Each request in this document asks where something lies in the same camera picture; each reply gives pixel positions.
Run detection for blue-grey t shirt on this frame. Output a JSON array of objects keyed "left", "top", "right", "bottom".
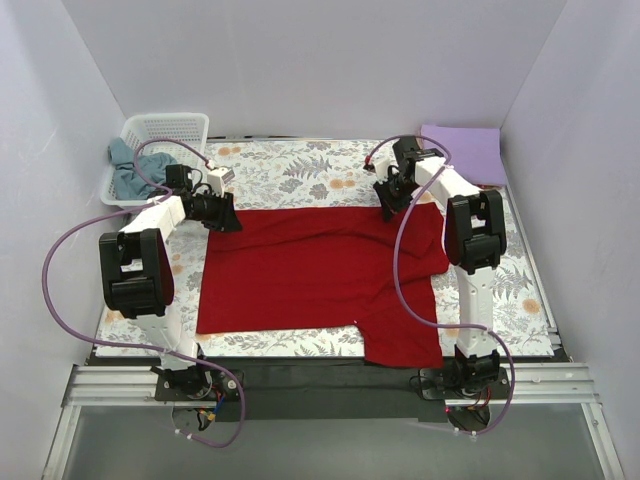
[{"left": 109, "top": 138, "right": 177, "bottom": 201}]

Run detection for purple cable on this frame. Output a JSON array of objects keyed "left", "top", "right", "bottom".
[
  {"left": 40, "top": 138, "right": 249, "bottom": 449},
  {"left": 363, "top": 134, "right": 516, "bottom": 437}
]

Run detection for aluminium rail frame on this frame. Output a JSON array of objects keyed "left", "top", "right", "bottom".
[{"left": 43, "top": 363, "right": 625, "bottom": 479}]

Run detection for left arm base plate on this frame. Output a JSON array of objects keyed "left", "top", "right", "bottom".
[{"left": 150, "top": 365, "right": 244, "bottom": 401}]

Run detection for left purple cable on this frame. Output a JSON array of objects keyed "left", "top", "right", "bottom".
[{"left": 40, "top": 138, "right": 249, "bottom": 449}]

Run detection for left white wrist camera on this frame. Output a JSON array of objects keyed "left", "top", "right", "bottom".
[{"left": 206, "top": 167, "right": 235, "bottom": 197}]

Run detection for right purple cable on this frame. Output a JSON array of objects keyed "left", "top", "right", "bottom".
[{"left": 363, "top": 134, "right": 516, "bottom": 437}]

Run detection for folded purple t shirt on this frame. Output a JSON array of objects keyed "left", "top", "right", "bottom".
[{"left": 420, "top": 125, "right": 507, "bottom": 187}]

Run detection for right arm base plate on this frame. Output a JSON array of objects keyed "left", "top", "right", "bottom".
[{"left": 418, "top": 365, "right": 511, "bottom": 400}]

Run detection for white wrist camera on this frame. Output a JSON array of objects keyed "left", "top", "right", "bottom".
[
  {"left": 364, "top": 155, "right": 398, "bottom": 183},
  {"left": 206, "top": 167, "right": 235, "bottom": 197}
]

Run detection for floral tablecloth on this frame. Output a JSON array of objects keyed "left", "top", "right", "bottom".
[{"left": 94, "top": 139, "right": 556, "bottom": 359}]

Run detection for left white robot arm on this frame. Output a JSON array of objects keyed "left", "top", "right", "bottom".
[{"left": 99, "top": 164, "right": 242, "bottom": 400}]

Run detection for red t shirt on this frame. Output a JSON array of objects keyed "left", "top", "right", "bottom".
[{"left": 196, "top": 203, "right": 449, "bottom": 368}]

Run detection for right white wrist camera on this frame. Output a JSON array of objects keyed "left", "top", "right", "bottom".
[{"left": 364, "top": 155, "right": 398, "bottom": 183}]

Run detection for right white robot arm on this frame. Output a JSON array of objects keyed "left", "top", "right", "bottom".
[{"left": 364, "top": 135, "right": 508, "bottom": 398}]

